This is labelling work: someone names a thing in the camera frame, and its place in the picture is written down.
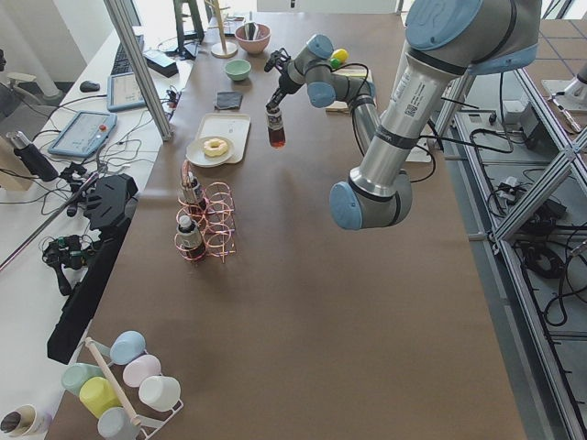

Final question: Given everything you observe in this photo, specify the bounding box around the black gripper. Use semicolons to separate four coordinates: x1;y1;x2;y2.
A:
264;48;298;109

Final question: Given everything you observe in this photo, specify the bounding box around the tea bottle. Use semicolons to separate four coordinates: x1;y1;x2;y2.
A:
266;107;286;149
182;171;207;213
176;214;206;261

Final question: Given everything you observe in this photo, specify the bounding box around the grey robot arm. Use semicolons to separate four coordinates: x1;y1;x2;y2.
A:
264;1;541;230

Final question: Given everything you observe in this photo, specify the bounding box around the cream serving tray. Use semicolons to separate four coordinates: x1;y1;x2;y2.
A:
196;113;251;164

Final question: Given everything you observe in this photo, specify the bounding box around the green bowl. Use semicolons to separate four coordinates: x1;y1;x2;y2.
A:
224;60;251;82

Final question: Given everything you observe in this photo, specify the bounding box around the grey folded cloth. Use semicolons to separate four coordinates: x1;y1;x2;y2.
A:
215;91;243;110

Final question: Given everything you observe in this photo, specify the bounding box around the pink bowl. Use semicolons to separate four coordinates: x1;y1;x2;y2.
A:
235;23;271;55

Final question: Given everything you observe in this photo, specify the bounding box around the wooden cutting board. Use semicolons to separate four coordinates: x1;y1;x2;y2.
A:
325;67;376;114

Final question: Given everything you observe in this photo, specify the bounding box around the wooden stand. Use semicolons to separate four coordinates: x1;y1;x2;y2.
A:
205;0;238;59

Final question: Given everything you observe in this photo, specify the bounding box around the upper whole lemon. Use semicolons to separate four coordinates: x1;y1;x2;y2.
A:
331;48;349;64

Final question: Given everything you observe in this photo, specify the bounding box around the glazed donut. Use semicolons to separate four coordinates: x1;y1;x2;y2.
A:
203;137;229;158

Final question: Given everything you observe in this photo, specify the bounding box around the white round plate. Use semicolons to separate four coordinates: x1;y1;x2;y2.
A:
186;137;234;168

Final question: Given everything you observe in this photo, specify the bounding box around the black keyboard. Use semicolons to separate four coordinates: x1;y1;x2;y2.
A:
110;43;133;75

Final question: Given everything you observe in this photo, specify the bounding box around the blue teach pendant tablet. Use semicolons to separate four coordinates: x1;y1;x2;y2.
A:
48;111;117;159

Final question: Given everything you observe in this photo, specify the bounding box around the mug rack with cups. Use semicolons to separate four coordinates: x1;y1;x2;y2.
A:
61;330;184;439

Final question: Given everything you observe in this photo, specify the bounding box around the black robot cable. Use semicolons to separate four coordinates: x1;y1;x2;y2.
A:
316;61;372;116

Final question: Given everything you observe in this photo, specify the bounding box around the copper wire bottle rack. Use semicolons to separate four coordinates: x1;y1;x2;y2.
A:
173;159;236;262

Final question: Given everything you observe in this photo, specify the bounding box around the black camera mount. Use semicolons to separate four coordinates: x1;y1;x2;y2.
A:
43;173;138;365

